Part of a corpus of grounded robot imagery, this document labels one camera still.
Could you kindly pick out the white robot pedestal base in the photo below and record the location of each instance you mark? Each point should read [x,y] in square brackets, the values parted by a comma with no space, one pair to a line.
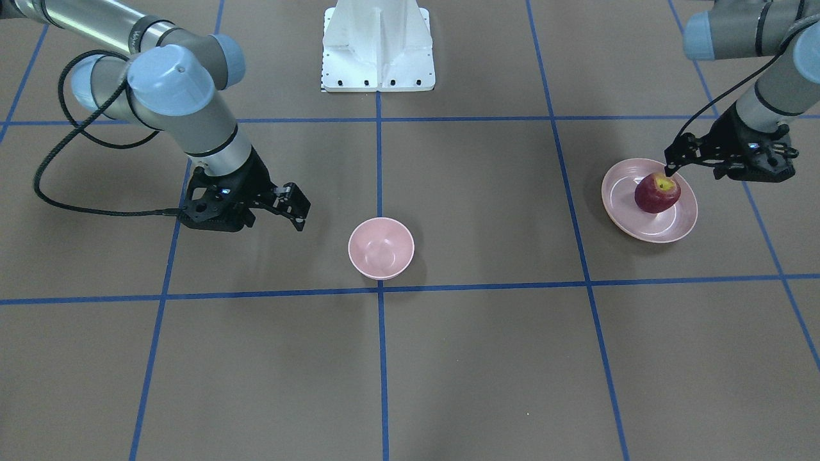
[377,46]

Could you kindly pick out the pink plate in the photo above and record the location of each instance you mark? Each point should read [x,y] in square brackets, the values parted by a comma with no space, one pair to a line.
[618,192]

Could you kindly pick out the pink bowl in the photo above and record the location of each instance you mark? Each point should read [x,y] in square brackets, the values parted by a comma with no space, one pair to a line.
[381,248]

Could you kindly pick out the red apple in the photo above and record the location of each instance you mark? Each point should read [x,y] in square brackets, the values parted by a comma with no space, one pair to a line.
[656,193]

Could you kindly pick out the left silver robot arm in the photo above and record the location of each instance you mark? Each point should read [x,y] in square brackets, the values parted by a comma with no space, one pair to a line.
[783,32]

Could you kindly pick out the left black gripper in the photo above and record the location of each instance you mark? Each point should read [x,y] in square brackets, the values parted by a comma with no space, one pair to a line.
[732,136]

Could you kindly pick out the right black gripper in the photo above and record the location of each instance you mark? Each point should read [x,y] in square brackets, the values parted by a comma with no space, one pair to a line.
[257,180]

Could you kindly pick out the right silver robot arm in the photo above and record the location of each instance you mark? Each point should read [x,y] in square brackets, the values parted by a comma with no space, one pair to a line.
[152,73]

